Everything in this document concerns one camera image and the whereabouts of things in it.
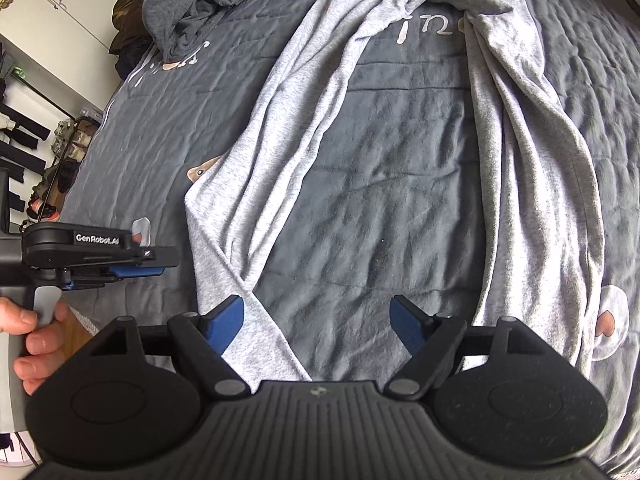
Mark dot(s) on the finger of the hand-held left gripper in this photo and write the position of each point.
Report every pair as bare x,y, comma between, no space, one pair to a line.
155,256
100,280

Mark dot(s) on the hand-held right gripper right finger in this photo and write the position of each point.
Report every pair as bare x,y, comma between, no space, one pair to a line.
407,325

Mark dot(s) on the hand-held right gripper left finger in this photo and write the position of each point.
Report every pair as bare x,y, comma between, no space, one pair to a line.
227,325

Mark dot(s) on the light grey pants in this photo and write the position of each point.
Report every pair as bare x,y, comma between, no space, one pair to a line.
525,160

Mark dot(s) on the hanging dark clothes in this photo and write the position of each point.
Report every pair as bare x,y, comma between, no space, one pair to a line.
22,132

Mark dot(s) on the person's left hand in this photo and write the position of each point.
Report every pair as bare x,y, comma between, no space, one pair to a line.
42,342

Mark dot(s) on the shoe rack with shoes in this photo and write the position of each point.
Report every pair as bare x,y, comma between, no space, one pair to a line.
62,170

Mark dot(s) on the grey quilted bedspread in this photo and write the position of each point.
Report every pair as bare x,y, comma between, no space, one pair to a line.
375,185

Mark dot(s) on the brown garment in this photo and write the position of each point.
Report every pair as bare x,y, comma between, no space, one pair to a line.
132,25

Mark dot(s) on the white wardrobe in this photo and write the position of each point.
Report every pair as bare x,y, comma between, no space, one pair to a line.
65,15

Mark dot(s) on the dark grey hoodie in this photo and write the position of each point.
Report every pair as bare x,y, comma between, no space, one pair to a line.
200,5

